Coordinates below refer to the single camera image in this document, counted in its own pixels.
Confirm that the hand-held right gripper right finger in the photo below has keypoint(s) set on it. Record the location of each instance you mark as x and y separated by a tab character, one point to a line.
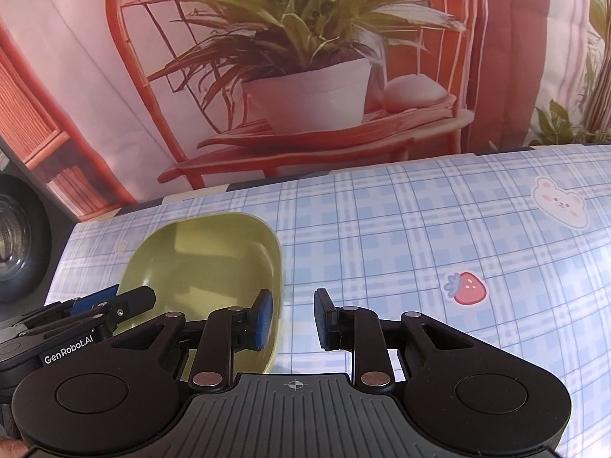
321	317

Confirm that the printed backdrop cloth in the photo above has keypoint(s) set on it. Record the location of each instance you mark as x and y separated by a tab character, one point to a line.
310	19

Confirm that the green square plate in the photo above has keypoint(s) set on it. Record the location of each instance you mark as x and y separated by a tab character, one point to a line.
200	257

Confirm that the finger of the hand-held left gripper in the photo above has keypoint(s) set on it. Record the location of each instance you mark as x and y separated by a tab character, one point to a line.
98	298
133	303

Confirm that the blue checked tablecloth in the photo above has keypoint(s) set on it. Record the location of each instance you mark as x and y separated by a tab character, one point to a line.
405	248

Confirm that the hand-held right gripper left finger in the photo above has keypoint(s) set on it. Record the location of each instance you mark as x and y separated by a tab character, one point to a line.
263	317

